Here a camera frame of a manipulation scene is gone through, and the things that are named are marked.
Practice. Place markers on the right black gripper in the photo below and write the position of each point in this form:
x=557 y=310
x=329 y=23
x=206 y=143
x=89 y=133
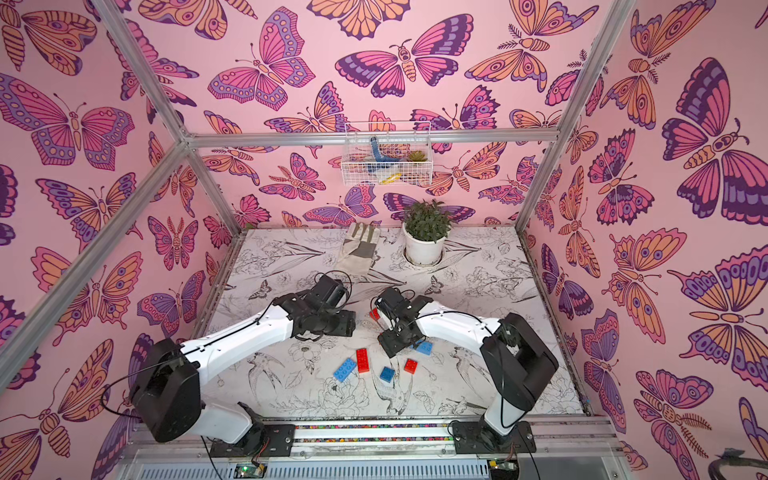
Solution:
x=394 y=339

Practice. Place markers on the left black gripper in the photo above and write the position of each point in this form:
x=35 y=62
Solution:
x=348 y=324

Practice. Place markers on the blue long lego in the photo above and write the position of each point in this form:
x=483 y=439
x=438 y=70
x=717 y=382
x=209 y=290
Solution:
x=347 y=367
x=424 y=347

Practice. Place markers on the small red lego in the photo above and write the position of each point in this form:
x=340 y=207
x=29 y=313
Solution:
x=411 y=366

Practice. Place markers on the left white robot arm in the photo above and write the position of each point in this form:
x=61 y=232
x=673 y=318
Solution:
x=168 y=390

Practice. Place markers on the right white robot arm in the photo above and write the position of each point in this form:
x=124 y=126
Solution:
x=520 y=364

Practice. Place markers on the small blue lego near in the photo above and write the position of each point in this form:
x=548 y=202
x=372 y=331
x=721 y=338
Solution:
x=387 y=374

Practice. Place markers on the potted green plant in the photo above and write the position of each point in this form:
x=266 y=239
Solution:
x=426 y=228

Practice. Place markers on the blue toy in basket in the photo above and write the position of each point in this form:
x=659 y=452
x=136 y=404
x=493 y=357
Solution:
x=380 y=161

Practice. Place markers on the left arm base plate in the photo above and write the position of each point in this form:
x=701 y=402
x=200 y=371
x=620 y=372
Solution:
x=270 y=440

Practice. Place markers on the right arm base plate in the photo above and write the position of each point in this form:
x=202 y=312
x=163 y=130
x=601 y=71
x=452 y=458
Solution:
x=478 y=438

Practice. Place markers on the white wire basket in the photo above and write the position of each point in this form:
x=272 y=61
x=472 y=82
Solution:
x=387 y=153

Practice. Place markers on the aluminium front rail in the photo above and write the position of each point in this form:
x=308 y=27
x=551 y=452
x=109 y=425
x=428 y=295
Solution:
x=570 y=436

